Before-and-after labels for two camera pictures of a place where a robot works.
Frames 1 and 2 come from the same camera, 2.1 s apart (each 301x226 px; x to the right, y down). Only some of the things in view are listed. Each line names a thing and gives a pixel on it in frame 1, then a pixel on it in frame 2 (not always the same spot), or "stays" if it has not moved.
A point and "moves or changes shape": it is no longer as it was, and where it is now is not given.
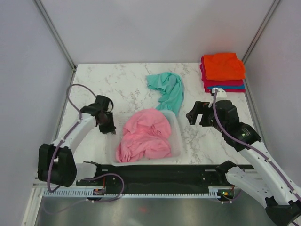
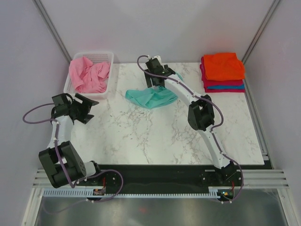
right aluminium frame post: (273, 6) stays
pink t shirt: (146, 135) to (87, 76)
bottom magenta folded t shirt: (231, 90) stays
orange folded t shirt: (223, 67) stays
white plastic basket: (176, 140) to (103, 57)
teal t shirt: (171, 84) moves or changes shape
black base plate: (113, 176) stays
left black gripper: (110, 128) to (86, 105)
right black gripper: (199, 108) to (148, 79)
